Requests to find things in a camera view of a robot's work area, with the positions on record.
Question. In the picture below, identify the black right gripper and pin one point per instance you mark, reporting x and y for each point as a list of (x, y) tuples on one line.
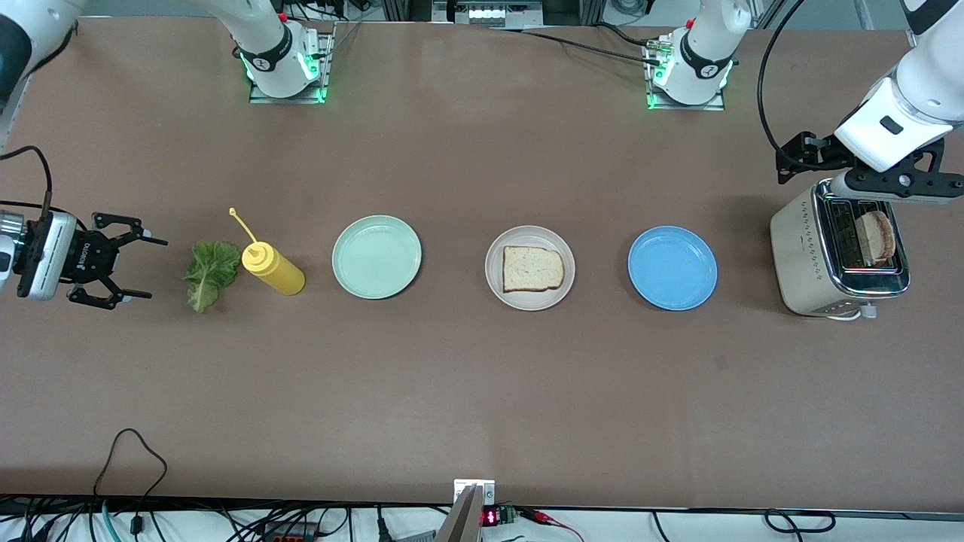
[(84, 259)]

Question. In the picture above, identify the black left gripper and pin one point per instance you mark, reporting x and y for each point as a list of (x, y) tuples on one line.
[(815, 153)]

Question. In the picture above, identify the toasted bread slice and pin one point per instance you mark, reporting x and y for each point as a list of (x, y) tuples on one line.
[(533, 269), (880, 237)]

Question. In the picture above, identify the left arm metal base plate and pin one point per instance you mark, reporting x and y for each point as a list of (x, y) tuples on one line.
[(693, 107)]

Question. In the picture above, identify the red display circuit board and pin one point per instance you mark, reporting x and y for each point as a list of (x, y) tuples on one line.
[(491, 518)]

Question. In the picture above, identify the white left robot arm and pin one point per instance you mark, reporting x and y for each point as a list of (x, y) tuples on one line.
[(926, 83)]

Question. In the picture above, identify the beige chrome toaster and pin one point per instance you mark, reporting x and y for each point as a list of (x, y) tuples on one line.
[(798, 256)]

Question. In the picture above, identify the blue plate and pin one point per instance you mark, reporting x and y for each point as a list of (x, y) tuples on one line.
[(672, 268)]

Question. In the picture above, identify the beige plate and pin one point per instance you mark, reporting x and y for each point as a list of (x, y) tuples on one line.
[(530, 301)]

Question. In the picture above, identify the control box with lights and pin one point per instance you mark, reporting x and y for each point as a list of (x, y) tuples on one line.
[(489, 13)]

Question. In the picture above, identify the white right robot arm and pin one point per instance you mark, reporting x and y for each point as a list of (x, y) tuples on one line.
[(260, 45)]

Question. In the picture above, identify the pale green plate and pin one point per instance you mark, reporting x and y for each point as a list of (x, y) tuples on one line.
[(376, 257)]

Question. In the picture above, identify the green lettuce leaf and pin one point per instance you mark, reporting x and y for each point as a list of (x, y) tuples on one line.
[(211, 271)]

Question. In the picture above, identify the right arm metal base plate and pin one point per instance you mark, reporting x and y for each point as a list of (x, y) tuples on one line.
[(328, 68)]

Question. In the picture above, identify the silver camera mount bracket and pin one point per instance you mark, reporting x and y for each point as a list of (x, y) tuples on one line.
[(486, 493)]

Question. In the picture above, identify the yellow mustard squeeze bottle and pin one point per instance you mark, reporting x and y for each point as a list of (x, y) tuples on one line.
[(275, 269)]

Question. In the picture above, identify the grey camera pole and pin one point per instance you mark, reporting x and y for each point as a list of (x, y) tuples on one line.
[(461, 523)]

